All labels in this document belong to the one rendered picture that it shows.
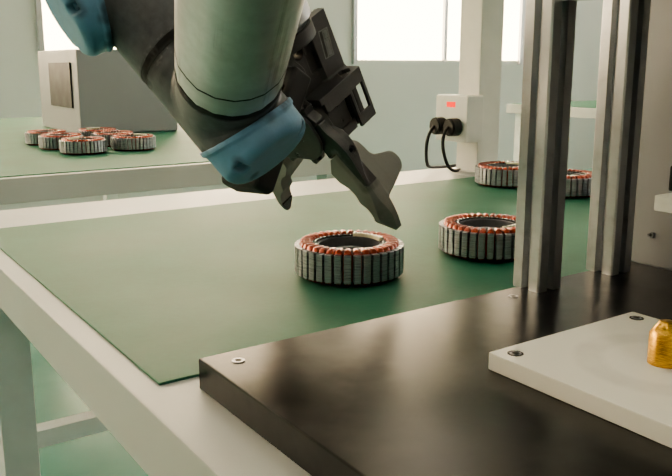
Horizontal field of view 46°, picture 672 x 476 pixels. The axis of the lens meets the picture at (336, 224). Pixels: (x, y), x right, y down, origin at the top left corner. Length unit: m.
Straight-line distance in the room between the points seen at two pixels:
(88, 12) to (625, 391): 0.43
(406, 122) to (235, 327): 5.55
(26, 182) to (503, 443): 1.33
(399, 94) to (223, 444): 5.70
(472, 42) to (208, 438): 1.21
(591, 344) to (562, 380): 0.07
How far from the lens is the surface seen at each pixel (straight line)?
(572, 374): 0.49
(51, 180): 1.66
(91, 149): 1.98
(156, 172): 1.72
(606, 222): 0.77
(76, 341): 0.66
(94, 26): 0.61
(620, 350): 0.54
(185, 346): 0.62
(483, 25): 1.57
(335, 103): 0.72
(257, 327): 0.65
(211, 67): 0.49
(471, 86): 1.58
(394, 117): 6.09
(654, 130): 0.81
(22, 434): 1.30
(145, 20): 0.59
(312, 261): 0.76
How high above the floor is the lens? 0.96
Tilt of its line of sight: 11 degrees down
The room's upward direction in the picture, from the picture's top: straight up
